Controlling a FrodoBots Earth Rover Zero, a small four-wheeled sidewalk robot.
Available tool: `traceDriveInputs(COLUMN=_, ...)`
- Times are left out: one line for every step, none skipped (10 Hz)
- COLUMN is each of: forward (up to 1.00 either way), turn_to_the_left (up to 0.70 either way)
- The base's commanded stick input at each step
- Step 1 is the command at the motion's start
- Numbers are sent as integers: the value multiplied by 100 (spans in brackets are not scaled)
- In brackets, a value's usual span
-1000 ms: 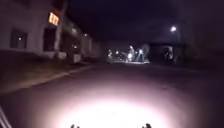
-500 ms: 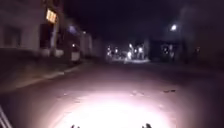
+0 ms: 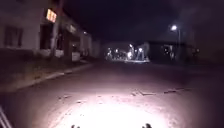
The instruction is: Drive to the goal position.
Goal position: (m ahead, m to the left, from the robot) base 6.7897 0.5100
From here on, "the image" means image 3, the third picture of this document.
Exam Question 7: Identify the grey asphalt road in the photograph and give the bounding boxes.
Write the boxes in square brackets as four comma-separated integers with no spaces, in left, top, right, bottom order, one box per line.
[0,59,224,128]

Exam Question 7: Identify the dark low building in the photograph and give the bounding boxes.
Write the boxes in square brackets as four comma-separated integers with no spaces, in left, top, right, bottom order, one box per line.
[146,40,201,64]

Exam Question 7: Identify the pale kerb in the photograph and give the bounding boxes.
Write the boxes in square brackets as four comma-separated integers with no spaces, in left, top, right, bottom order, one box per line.
[6,62,98,92]

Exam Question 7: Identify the street lamp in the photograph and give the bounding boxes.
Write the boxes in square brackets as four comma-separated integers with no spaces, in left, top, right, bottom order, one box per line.
[169,23,184,63]

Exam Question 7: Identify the pale building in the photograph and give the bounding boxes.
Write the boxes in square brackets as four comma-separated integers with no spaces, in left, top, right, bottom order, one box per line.
[0,0,101,64]

